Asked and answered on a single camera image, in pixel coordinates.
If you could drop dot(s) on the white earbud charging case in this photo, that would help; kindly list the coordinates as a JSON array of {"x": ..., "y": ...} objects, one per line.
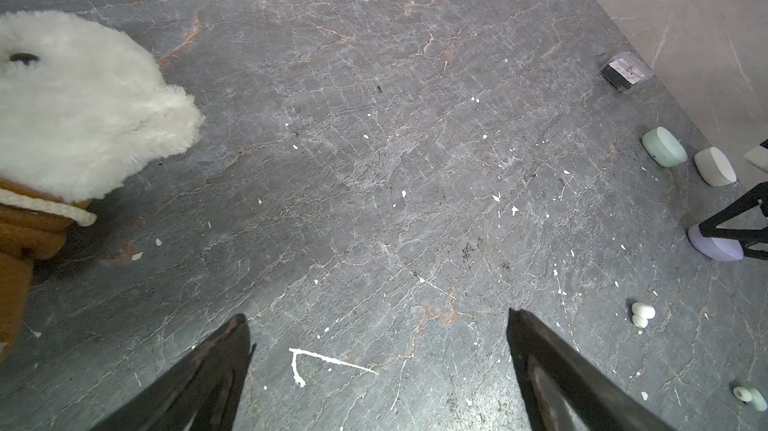
[{"x": 714, "y": 167}]

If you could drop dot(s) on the purple earbud charging case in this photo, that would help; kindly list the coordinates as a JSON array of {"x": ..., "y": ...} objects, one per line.
[{"x": 717, "y": 249}]

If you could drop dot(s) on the white earbud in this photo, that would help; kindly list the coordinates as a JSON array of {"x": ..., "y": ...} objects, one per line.
[{"x": 642, "y": 314}]

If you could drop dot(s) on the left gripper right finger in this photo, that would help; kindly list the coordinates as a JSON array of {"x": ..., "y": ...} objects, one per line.
[{"x": 556, "y": 381}]

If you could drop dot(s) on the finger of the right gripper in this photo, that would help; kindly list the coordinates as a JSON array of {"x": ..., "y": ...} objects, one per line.
[
  {"x": 754, "y": 198},
  {"x": 755, "y": 249}
]

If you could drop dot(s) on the green earbud charging case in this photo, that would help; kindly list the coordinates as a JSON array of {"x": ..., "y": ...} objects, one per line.
[{"x": 664, "y": 148}]

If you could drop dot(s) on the white teddy bear brown shirt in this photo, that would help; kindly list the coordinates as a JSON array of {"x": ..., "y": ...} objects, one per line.
[{"x": 83, "y": 108}]

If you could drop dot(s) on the small black square box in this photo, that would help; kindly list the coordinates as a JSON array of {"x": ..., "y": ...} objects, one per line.
[{"x": 625, "y": 71}]

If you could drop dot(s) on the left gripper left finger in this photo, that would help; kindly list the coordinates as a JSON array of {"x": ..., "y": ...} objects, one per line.
[{"x": 200, "y": 392}]

